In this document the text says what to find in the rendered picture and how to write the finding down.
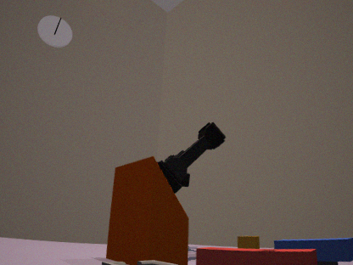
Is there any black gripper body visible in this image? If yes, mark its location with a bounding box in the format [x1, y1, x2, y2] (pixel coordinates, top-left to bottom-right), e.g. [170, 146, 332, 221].
[182, 172, 190, 187]

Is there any blue block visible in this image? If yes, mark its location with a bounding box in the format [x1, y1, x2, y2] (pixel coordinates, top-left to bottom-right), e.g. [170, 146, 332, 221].
[274, 238, 353, 262]

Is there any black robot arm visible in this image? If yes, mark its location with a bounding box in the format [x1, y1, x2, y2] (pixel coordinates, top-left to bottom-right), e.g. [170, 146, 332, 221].
[157, 122, 225, 194]

